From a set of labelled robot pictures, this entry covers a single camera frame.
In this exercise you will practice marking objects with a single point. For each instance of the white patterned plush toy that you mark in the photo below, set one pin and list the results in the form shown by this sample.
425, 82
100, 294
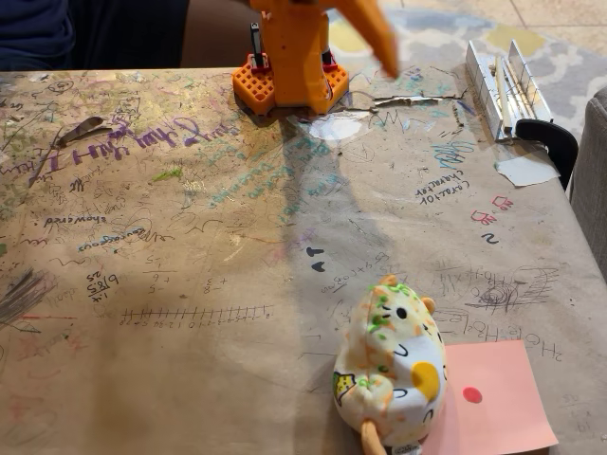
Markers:
389, 369

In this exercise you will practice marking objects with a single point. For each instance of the small red oval object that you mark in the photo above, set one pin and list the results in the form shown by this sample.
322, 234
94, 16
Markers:
472, 395

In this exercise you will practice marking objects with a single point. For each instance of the grey yellow patterned rug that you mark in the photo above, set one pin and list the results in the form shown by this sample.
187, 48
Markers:
441, 33

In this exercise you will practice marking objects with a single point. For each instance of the aluminium miter box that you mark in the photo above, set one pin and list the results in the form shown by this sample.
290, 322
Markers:
483, 90

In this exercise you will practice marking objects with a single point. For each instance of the thin wooden dowel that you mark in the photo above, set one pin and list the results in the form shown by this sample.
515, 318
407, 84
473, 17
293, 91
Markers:
502, 95

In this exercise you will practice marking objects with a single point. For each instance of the white paper scrap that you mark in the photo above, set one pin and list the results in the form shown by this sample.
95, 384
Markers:
526, 170

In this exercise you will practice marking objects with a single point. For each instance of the black curved chair back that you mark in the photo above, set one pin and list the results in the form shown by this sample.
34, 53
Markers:
559, 137

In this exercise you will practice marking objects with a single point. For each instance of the grey upholstered seat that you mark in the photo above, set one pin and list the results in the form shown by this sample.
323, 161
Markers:
593, 189

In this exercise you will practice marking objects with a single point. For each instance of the person in dark blue clothing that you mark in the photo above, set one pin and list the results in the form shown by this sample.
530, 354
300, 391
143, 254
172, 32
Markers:
57, 33

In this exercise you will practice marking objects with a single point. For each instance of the scribbled brown paper table cover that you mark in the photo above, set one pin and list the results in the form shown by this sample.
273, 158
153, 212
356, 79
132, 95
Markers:
142, 355

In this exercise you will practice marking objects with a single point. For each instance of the pink sticky note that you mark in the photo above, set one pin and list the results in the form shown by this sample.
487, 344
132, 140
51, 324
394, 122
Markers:
502, 422

